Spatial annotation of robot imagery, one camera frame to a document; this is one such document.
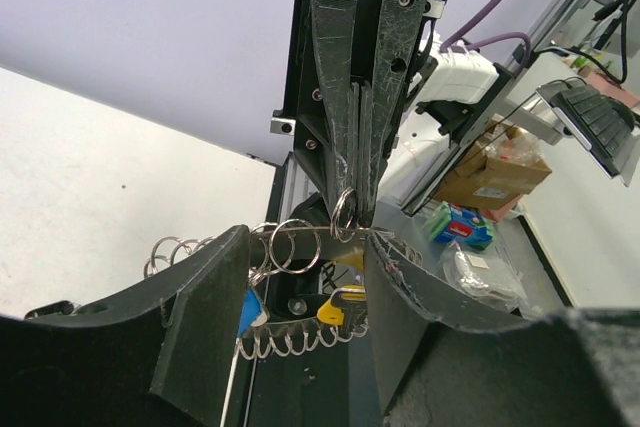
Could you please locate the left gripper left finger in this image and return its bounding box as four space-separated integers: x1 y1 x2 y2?
1 225 250 426

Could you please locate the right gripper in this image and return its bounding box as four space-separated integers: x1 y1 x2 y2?
273 0 434 225

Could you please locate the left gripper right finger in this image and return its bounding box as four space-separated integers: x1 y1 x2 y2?
364 234 639 426

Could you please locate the metal keyring disc with rings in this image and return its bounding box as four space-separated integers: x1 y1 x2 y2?
143 219 367 362

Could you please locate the key with black tag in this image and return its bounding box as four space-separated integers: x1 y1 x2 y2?
24 300 76 320

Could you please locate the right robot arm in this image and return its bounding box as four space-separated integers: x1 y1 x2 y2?
272 0 512 231

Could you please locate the clear plastic bag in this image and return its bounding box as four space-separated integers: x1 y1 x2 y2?
439 241 528 313

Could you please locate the key with yellow tag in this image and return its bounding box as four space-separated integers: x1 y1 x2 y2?
316 285 369 342
334 247 364 272

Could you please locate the cardboard box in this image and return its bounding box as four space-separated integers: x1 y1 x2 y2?
432 120 552 210

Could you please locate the blue green tissue pack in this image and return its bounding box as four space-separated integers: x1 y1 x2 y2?
426 202 496 251

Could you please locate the black keyboard on stand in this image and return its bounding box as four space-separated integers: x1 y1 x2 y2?
536 77 639 187

